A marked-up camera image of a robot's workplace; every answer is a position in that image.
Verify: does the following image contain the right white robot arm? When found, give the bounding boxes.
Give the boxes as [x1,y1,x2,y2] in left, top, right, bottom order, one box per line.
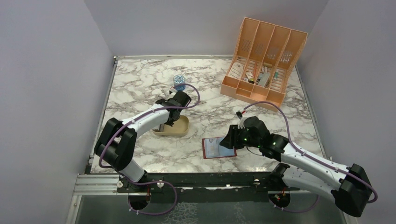
[219,116,374,217]

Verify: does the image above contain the orange plastic file organizer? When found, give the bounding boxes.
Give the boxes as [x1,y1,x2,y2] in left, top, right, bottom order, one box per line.
[220,17,308,111]

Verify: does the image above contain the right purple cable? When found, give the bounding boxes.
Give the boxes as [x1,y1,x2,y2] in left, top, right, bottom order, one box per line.
[236,101,379,215]

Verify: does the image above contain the small items in organizer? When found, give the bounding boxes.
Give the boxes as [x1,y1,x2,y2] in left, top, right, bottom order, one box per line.
[241,63,272,88]

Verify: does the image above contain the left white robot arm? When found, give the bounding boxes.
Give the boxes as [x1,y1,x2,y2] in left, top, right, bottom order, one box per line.
[94,91,191,192]

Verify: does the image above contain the beige oval tray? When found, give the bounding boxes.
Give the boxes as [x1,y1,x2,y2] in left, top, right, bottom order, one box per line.
[152,115,190,136]

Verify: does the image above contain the white blue credit card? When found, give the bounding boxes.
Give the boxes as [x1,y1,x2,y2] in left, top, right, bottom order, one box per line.
[205,138,219,158]

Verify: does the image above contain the white striped card in organizer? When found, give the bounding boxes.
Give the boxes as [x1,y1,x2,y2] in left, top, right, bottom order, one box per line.
[228,62,244,79]

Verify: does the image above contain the red leather card holder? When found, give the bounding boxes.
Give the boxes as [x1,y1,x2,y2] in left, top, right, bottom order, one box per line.
[202,137,237,159]

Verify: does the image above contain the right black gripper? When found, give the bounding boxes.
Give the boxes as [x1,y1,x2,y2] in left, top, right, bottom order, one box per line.
[220,124,261,149]

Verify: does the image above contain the blue round tin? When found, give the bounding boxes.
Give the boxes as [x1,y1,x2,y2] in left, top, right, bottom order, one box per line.
[173,75,185,91]

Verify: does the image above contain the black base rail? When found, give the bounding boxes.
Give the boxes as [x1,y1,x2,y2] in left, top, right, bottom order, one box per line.
[116,172,289,203]

